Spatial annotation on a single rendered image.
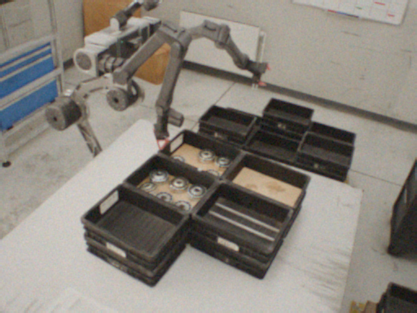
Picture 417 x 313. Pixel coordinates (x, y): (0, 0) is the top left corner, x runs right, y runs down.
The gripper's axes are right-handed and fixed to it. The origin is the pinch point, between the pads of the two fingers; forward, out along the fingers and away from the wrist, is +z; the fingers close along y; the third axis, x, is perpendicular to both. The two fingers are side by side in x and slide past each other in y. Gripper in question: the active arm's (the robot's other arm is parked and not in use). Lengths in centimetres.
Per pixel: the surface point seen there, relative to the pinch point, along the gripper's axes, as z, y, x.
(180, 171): 16.5, -2.6, -12.7
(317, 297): 28, -82, -59
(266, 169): 13, -9, -61
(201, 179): 14.8, -11.9, -21.6
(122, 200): 24.9, -13.3, 18.9
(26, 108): 81, 165, 79
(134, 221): 23.9, -28.5, 15.1
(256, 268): 24, -64, -35
